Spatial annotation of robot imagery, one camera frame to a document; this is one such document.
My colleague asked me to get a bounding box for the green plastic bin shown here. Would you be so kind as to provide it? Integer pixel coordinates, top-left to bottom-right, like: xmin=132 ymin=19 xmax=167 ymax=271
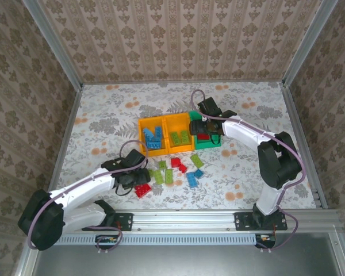
xmin=188 ymin=110 xmax=223 ymax=151

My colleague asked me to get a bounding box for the orange plastic bin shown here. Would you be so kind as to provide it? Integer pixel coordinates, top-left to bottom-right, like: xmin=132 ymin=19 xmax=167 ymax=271
xmin=162 ymin=112 xmax=197 ymax=154
xmin=137 ymin=115 xmax=170 ymax=158

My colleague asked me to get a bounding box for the floral patterned table covering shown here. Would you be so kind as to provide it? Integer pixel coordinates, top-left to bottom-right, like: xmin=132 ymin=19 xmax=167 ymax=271
xmin=49 ymin=82 xmax=317 ymax=211

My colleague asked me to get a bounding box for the grey sheet metal panel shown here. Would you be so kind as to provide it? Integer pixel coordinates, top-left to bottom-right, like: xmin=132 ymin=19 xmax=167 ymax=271
xmin=31 ymin=232 xmax=344 ymax=276

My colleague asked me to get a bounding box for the thin black left gripper cable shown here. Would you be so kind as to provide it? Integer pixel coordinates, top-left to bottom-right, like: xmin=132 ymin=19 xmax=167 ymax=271
xmin=114 ymin=183 xmax=136 ymax=197

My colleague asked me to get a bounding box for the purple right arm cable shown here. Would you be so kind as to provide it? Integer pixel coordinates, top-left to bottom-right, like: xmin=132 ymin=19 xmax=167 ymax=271
xmin=190 ymin=89 xmax=307 ymax=254

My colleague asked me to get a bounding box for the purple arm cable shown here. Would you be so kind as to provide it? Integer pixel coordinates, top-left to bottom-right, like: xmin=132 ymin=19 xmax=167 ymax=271
xmin=26 ymin=139 xmax=149 ymax=254
xmin=190 ymin=89 xmax=307 ymax=254

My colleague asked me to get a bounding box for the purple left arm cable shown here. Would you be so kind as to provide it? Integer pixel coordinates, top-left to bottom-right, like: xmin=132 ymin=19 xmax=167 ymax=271
xmin=26 ymin=139 xmax=149 ymax=254

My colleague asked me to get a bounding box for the thin aluminium back rail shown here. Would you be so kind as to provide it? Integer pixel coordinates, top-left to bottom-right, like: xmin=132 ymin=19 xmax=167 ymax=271
xmin=81 ymin=80 xmax=285 ymax=86

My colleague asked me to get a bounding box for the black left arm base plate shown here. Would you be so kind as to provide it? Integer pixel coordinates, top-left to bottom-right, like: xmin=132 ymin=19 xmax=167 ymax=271
xmin=82 ymin=212 xmax=134 ymax=232

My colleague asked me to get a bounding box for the long aluminium mounting rail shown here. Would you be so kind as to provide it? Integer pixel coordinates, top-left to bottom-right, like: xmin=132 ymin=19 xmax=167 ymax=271
xmin=57 ymin=209 xmax=342 ymax=231

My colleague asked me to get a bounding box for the white slotted cable duct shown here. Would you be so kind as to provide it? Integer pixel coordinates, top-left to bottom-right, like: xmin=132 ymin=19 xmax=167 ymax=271
xmin=55 ymin=233 xmax=277 ymax=246

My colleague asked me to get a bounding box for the aluminium side rail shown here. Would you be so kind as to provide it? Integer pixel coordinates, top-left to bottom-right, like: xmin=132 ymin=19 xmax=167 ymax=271
xmin=43 ymin=85 xmax=84 ymax=211
xmin=282 ymin=84 xmax=328 ymax=210

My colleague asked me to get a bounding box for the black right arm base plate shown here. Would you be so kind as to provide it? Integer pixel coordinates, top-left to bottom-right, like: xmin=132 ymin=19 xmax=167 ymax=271
xmin=233 ymin=212 xmax=288 ymax=232

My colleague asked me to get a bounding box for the aluminium frame post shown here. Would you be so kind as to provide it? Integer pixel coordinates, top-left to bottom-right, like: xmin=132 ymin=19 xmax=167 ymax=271
xmin=21 ymin=0 xmax=84 ymax=89
xmin=282 ymin=0 xmax=339 ymax=89

